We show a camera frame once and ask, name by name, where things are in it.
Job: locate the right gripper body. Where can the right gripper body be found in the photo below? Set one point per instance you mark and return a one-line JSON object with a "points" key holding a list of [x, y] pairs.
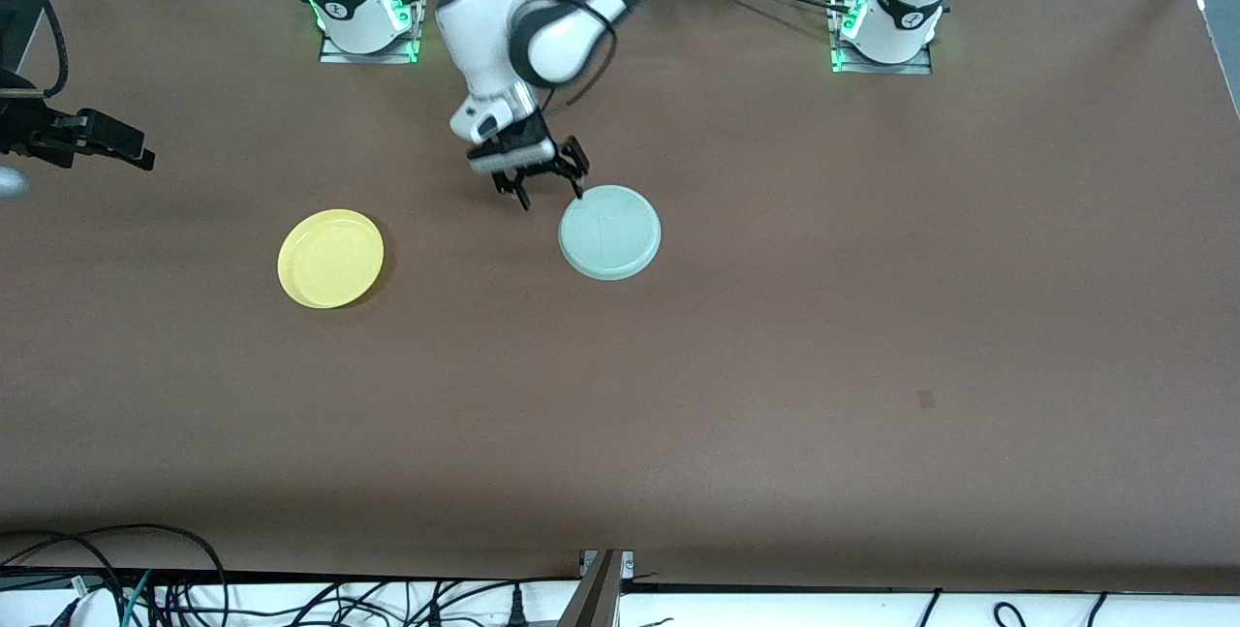
{"points": [[50, 138]]}

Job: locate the pale green round plate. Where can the pale green round plate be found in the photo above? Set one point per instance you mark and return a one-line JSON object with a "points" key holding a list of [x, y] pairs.
{"points": [[610, 232]]}

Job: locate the yellow round plate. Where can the yellow round plate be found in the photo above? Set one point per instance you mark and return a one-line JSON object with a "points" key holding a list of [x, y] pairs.
{"points": [[329, 259]]}

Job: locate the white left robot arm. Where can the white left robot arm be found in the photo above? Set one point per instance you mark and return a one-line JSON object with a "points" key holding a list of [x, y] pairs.
{"points": [[480, 36]]}

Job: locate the brown table cover sheet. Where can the brown table cover sheet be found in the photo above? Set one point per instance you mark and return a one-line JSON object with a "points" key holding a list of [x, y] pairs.
{"points": [[620, 433]]}

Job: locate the black power plug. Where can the black power plug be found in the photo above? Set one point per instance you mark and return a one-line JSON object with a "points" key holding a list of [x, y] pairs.
{"points": [[518, 608]]}

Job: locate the white bench surface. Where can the white bench surface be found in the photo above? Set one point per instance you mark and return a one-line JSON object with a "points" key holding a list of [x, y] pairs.
{"points": [[775, 612]]}

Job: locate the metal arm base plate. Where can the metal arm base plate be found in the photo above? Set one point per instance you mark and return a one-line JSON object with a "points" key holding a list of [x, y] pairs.
{"points": [[334, 55], [920, 67]]}

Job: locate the aluminium profile post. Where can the aluminium profile post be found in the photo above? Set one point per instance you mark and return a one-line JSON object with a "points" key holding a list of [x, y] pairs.
{"points": [[596, 598]]}

